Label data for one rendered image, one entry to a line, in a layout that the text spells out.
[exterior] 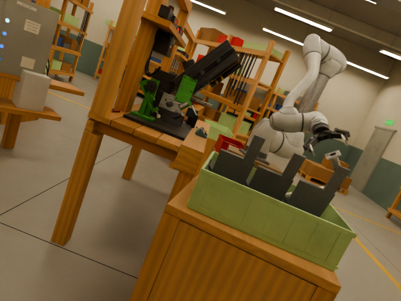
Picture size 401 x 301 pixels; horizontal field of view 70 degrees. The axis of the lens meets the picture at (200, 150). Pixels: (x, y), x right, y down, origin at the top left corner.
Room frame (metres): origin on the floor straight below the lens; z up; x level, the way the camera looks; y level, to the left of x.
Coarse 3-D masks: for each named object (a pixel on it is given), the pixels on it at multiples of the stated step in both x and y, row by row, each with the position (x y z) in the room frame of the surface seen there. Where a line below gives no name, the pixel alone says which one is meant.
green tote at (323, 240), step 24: (192, 192) 1.10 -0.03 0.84; (216, 192) 1.05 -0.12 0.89; (240, 192) 1.05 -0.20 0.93; (216, 216) 1.05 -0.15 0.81; (240, 216) 1.04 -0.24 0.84; (264, 216) 1.04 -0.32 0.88; (288, 216) 1.03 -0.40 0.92; (312, 216) 1.02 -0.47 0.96; (336, 216) 1.20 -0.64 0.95; (264, 240) 1.03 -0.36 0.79; (288, 240) 1.03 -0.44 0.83; (312, 240) 1.02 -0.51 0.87; (336, 240) 1.02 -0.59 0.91; (336, 264) 1.01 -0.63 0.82
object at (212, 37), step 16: (208, 32) 6.29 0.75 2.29; (192, 48) 6.45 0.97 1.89; (240, 48) 5.26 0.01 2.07; (256, 48) 5.14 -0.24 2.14; (272, 48) 4.86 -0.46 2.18; (240, 80) 5.02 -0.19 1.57; (256, 80) 4.82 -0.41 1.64; (192, 96) 6.07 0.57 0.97; (208, 96) 5.53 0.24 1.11; (224, 96) 5.35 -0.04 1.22; (240, 96) 4.92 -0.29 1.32; (208, 112) 5.58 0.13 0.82; (240, 112) 4.86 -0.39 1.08; (256, 112) 5.03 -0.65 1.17; (240, 128) 5.06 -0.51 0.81
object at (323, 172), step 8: (304, 160) 8.01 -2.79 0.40; (328, 160) 7.96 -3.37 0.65; (304, 168) 7.76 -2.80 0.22; (312, 168) 7.43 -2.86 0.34; (320, 168) 7.43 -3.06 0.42; (328, 168) 7.90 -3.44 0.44; (304, 176) 7.75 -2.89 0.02; (312, 176) 7.41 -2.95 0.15; (320, 176) 7.45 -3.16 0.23; (328, 176) 7.49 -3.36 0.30; (320, 184) 7.54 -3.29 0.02; (344, 184) 7.54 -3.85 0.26; (344, 192) 7.54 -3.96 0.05
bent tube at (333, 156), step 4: (332, 152) 1.16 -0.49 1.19; (336, 152) 1.15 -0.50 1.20; (328, 156) 1.14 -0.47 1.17; (332, 156) 1.13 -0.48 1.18; (336, 156) 1.12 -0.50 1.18; (332, 160) 1.14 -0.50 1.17; (336, 160) 1.13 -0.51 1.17; (332, 164) 1.15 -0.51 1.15; (336, 164) 1.14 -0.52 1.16; (340, 164) 1.15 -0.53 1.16; (288, 192) 1.21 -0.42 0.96; (288, 196) 1.20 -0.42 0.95
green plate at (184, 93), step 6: (186, 78) 2.27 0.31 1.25; (192, 78) 2.27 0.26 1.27; (180, 84) 2.25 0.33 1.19; (186, 84) 2.25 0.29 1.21; (192, 84) 2.26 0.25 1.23; (180, 90) 2.24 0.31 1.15; (186, 90) 2.24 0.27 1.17; (192, 90) 2.25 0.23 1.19; (180, 96) 2.23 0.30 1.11; (186, 96) 2.23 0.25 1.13; (180, 102) 2.22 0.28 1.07
